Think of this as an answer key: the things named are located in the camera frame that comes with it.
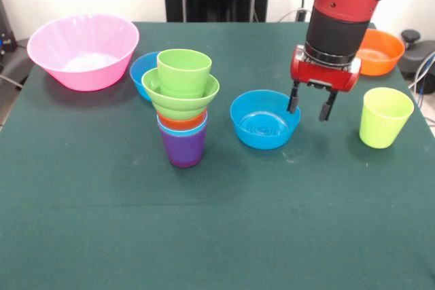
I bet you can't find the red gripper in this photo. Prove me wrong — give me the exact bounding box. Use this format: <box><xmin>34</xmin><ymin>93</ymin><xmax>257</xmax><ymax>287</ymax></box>
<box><xmin>286</xmin><ymin>44</ymin><xmax>362</xmax><ymax>122</ymax></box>

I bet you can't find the blue bowl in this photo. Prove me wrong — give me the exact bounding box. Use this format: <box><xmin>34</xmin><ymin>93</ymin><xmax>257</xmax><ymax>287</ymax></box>
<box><xmin>129</xmin><ymin>51</ymin><xmax>161</xmax><ymax>102</ymax></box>
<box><xmin>230</xmin><ymin>89</ymin><xmax>302</xmax><ymax>151</ymax></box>

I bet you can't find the blue cup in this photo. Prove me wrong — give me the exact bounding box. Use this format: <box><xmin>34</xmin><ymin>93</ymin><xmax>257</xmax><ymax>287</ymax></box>
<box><xmin>156</xmin><ymin>113</ymin><xmax>209</xmax><ymax>138</ymax></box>

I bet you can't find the green bowl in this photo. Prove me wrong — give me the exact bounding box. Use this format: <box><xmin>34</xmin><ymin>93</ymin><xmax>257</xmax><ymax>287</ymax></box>
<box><xmin>141</xmin><ymin>67</ymin><xmax>221</xmax><ymax>122</ymax></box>

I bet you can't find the orange cup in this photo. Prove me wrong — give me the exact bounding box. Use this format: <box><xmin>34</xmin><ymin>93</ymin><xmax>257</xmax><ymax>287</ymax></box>
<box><xmin>158</xmin><ymin>108</ymin><xmax>208</xmax><ymax>130</ymax></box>

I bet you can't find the purple cup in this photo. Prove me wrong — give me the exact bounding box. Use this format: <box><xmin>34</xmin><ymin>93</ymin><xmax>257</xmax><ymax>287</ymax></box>
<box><xmin>158</xmin><ymin>123</ymin><xmax>207</xmax><ymax>168</ymax></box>

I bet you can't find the yellow-green cup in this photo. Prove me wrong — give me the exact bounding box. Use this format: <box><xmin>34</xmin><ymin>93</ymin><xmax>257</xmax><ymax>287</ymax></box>
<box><xmin>359</xmin><ymin>87</ymin><xmax>415</xmax><ymax>150</ymax></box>

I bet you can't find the orange bowl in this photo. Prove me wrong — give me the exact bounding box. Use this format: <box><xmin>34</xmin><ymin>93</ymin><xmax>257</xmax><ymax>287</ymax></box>
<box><xmin>355</xmin><ymin>28</ymin><xmax>406</xmax><ymax>77</ymax></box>

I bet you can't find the black office chair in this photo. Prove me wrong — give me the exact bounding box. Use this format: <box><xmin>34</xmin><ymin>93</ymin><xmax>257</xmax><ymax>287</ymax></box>
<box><xmin>397</xmin><ymin>29</ymin><xmax>435</xmax><ymax>84</ymax></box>

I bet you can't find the dark green table cloth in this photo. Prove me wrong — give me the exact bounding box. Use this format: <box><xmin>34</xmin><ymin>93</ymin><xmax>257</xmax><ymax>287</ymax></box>
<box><xmin>0</xmin><ymin>20</ymin><xmax>435</xmax><ymax>290</ymax></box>

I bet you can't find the large pink bowl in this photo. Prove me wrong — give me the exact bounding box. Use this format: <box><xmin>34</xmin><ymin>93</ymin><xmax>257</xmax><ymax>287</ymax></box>
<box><xmin>27</xmin><ymin>14</ymin><xmax>141</xmax><ymax>92</ymax></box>

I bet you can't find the black device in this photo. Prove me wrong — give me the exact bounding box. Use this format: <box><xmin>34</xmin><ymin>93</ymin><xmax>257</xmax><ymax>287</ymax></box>
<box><xmin>0</xmin><ymin>0</ymin><xmax>18</xmax><ymax>56</ymax></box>

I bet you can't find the blue cable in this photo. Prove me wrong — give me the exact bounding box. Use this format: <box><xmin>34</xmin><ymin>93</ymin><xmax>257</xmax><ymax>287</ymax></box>
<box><xmin>407</xmin><ymin>50</ymin><xmax>435</xmax><ymax>101</ymax></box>

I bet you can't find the grey cable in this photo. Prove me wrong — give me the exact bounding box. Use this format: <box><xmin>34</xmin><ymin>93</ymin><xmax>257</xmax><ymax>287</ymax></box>
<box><xmin>0</xmin><ymin>74</ymin><xmax>24</xmax><ymax>91</ymax></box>

